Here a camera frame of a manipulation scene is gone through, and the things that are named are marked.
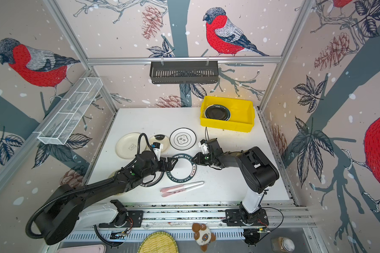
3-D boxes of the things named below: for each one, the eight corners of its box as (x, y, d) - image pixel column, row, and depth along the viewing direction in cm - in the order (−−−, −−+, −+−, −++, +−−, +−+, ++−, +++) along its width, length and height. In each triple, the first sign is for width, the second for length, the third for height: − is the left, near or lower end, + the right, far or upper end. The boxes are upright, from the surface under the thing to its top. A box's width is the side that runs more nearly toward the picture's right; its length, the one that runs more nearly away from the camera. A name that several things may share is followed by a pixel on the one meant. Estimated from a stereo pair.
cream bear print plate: (113, 158, 97) (111, 156, 95) (122, 135, 109) (120, 132, 107) (143, 158, 97) (141, 156, 95) (148, 135, 109) (147, 132, 107)
